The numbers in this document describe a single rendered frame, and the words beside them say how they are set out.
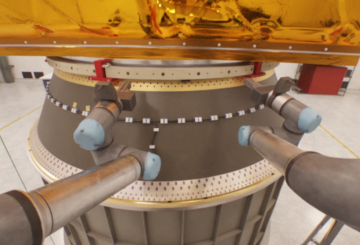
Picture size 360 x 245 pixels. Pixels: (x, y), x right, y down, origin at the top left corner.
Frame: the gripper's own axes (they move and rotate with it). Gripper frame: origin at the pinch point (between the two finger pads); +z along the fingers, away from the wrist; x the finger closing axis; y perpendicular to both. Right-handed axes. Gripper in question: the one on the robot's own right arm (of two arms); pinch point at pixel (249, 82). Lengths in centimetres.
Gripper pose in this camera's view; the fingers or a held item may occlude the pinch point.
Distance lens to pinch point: 88.9
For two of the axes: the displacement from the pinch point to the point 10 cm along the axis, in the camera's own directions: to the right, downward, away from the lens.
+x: 9.1, -1.8, 3.8
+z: -4.1, -5.7, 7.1
